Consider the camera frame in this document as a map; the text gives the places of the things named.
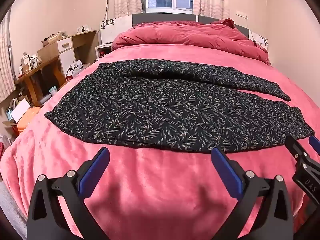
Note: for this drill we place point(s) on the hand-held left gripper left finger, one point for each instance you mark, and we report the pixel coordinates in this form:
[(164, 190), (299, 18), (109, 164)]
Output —
[(96, 170)]

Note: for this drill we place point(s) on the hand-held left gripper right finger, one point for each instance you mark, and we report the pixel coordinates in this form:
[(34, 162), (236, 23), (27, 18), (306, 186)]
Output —
[(225, 170)]

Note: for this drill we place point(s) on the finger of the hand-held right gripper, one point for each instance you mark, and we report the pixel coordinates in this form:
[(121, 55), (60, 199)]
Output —
[(296, 148), (314, 143)]

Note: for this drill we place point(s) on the black leaf-print pants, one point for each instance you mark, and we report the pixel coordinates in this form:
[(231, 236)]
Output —
[(155, 110)]

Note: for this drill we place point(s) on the pink fleece blanket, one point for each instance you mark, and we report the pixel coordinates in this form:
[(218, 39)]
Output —
[(160, 192)]

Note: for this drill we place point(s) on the orange suitcase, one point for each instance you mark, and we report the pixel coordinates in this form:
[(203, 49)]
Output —
[(27, 118)]

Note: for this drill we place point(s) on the open cardboard box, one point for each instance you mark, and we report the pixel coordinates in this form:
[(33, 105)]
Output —
[(15, 120)]

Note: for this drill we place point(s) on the white printed box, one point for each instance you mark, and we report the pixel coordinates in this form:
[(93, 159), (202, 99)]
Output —
[(75, 68)]

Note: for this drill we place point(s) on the wooden desk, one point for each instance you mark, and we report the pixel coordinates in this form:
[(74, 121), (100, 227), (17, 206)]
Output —
[(37, 72)]

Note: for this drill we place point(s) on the white floral headboard panel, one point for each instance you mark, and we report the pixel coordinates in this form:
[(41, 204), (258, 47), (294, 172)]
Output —
[(115, 30), (260, 40)]

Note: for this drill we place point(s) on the white nightstand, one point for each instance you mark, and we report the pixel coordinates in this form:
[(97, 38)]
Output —
[(102, 50)]

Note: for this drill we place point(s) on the wooden cabinet with white drawers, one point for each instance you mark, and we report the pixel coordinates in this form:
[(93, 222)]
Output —
[(66, 47)]

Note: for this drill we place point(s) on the red duvet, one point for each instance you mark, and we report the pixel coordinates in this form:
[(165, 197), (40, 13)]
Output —
[(190, 36)]

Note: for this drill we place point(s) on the checked curtain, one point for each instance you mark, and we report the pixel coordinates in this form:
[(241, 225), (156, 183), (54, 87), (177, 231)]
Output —
[(6, 62)]

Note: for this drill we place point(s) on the grey bed headboard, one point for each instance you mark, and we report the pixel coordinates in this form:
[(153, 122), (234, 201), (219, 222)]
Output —
[(162, 18)]

